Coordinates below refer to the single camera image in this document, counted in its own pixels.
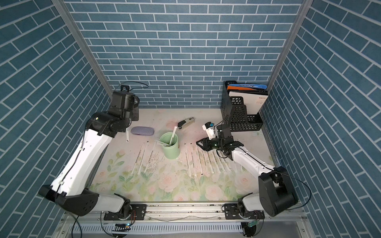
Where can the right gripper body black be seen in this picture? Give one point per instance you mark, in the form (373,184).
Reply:
(215,144)

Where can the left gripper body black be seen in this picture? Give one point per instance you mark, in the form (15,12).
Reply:
(135,115)

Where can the fifteenth straw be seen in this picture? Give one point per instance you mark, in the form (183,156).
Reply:
(127,135)

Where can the eleventh straw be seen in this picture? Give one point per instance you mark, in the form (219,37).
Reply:
(150,157)

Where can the thirteenth straw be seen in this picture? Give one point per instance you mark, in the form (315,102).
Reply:
(142,158)

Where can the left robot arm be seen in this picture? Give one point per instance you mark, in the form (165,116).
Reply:
(70,189)

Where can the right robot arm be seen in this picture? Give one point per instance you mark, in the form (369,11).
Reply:
(276,190)

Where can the wrapped straws in cup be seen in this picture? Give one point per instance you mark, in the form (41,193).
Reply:
(168,141)

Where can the purple fabric glasses case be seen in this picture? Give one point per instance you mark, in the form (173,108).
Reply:
(143,131)

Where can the black mesh file holder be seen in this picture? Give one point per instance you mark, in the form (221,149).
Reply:
(234,112)

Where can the green cylindrical cup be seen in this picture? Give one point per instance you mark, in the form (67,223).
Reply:
(173,151)

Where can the blue folder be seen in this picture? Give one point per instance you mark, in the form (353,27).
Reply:
(260,86)

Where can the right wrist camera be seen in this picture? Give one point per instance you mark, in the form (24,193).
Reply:
(209,128)

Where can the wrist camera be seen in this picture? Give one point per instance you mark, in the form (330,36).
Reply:
(209,128)
(125,88)

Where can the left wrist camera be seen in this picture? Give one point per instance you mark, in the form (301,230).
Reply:
(125,88)

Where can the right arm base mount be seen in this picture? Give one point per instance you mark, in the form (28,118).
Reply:
(232,212)

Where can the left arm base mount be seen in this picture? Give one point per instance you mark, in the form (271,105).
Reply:
(135,212)

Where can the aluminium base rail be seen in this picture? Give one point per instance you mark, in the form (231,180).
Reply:
(190,212)

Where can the white vented cable duct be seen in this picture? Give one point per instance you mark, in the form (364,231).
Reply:
(155,228)

